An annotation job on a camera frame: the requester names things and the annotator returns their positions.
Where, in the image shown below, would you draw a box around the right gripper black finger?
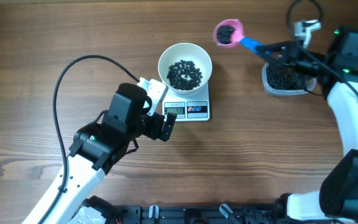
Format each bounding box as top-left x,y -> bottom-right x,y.
255,41 -> 291,53
259,52 -> 290,72

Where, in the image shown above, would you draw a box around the pink scoop with blue handle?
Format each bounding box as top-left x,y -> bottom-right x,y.
213,19 -> 262,55

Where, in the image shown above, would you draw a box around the black beans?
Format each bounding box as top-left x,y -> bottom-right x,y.
216,25 -> 235,45
167,60 -> 203,91
266,66 -> 306,90

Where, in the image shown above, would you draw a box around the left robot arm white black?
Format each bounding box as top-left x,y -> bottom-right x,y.
24,80 -> 176,223

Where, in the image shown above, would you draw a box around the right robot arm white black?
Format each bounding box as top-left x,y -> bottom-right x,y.
255,26 -> 358,222

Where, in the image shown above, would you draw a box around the white digital kitchen scale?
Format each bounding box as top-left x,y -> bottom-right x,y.
162,84 -> 210,122

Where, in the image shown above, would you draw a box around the black beans in bowl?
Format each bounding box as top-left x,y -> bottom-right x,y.
167,60 -> 203,91

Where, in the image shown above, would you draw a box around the white bowl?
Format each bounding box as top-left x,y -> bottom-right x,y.
158,43 -> 213,95

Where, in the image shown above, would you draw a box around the black beans in container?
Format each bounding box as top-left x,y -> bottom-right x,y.
266,66 -> 306,90

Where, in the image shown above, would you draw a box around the clear plastic container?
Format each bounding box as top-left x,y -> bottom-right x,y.
262,63 -> 317,96

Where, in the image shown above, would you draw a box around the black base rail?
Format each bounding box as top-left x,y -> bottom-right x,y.
114,204 -> 279,224

